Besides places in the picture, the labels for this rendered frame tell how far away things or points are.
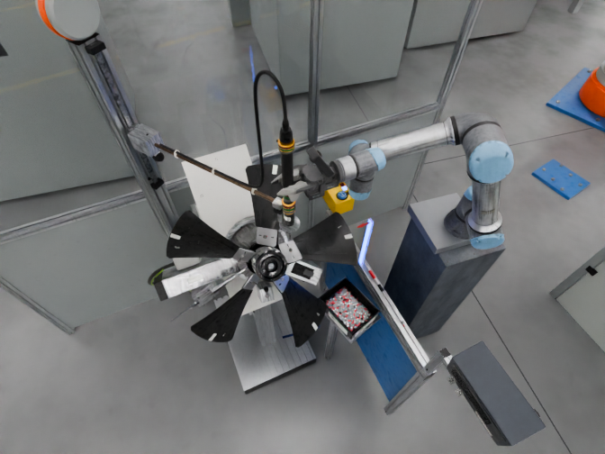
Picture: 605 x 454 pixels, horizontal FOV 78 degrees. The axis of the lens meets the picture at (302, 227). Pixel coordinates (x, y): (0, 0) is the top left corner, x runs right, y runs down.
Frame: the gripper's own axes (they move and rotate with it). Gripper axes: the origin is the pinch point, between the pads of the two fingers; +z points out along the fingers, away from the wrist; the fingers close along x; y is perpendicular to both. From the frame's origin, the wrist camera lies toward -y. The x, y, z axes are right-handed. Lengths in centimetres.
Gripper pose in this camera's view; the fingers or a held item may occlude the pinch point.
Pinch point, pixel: (278, 186)
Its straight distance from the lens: 110.2
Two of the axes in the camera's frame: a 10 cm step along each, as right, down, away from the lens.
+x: -4.1, -7.4, 5.4
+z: -9.1, 3.3, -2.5
